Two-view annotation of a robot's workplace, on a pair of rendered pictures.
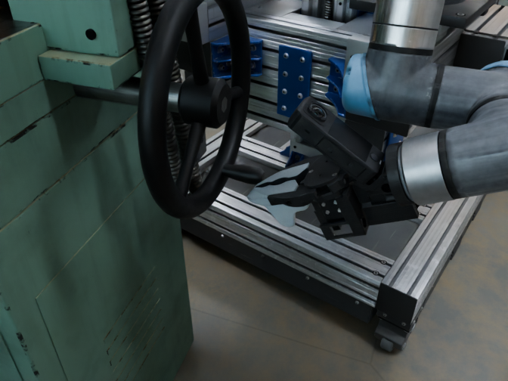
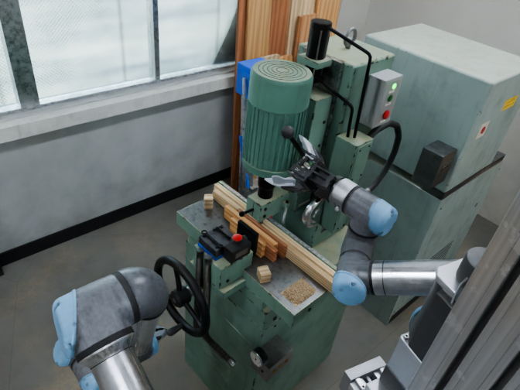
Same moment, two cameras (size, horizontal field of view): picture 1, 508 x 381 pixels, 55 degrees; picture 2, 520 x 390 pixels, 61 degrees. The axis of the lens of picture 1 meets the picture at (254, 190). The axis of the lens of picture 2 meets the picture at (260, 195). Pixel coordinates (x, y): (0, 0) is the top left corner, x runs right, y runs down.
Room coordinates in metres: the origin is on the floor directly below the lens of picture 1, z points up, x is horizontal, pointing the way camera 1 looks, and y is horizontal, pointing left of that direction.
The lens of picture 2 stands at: (1.11, -0.71, 1.95)
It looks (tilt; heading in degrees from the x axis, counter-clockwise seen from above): 37 degrees down; 114
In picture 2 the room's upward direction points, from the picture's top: 8 degrees clockwise
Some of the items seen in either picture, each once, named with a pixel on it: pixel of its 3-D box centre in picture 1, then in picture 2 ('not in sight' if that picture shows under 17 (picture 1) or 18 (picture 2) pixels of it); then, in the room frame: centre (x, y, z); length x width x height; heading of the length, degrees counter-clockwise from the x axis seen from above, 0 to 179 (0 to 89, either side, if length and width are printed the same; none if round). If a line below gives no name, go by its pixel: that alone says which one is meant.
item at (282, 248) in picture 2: not in sight; (260, 232); (0.66, 0.36, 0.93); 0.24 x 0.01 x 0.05; 162
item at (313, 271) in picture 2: not in sight; (272, 238); (0.71, 0.36, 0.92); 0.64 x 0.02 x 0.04; 162
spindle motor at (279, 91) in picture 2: not in sight; (275, 120); (0.65, 0.38, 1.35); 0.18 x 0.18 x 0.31
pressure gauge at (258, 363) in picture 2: not in sight; (259, 357); (0.83, 0.10, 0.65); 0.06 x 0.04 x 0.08; 162
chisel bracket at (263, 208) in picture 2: not in sight; (268, 203); (0.66, 0.40, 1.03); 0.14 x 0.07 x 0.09; 72
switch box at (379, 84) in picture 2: not in sight; (380, 98); (0.88, 0.64, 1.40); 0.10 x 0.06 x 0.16; 72
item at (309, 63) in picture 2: not in sight; (317, 51); (0.69, 0.51, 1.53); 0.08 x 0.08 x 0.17; 72
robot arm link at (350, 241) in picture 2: not in sight; (357, 247); (1.02, 0.13, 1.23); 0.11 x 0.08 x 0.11; 100
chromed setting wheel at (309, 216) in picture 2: not in sight; (315, 211); (0.81, 0.47, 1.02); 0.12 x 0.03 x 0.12; 72
